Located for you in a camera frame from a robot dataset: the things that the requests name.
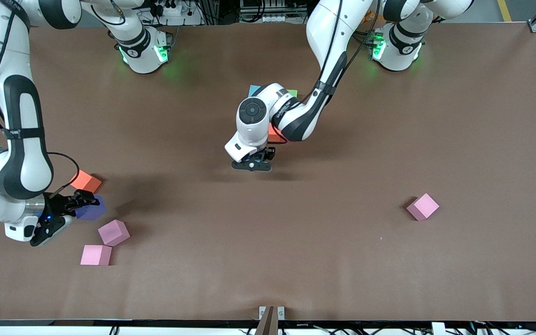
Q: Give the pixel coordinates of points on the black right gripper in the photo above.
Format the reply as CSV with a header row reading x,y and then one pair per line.
x,y
64,203

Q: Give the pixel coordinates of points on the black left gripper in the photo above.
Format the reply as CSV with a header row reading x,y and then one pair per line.
x,y
268,152

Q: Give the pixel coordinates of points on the purple foam block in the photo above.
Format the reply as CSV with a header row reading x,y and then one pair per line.
x,y
92,211

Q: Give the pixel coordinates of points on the orange foam block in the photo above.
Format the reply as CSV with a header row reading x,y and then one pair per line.
x,y
86,181
275,136

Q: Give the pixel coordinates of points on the green foam block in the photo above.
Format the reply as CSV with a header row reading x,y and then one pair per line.
x,y
292,93

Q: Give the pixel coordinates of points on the blue foam block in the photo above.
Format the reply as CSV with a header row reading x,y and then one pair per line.
x,y
253,89

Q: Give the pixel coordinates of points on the light pink foam block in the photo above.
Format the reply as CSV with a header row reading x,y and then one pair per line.
x,y
96,255
113,232
422,207

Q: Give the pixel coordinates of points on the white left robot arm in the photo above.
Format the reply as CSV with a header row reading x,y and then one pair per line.
x,y
254,116

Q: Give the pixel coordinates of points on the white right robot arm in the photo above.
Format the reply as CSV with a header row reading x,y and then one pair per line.
x,y
21,139

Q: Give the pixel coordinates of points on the small white power strip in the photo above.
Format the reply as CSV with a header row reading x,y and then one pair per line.
x,y
277,18

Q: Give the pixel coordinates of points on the bag of orange fruit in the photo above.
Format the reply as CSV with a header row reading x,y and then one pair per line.
x,y
368,18

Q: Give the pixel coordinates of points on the brown wooden strut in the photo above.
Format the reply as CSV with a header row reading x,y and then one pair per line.
x,y
268,325

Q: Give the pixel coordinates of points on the white power strip with plugs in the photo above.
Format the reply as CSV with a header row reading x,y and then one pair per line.
x,y
171,10

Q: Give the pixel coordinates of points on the small white box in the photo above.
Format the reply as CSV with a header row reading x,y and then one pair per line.
x,y
438,329

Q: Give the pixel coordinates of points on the metal table edge bracket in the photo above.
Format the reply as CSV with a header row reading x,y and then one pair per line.
x,y
262,312

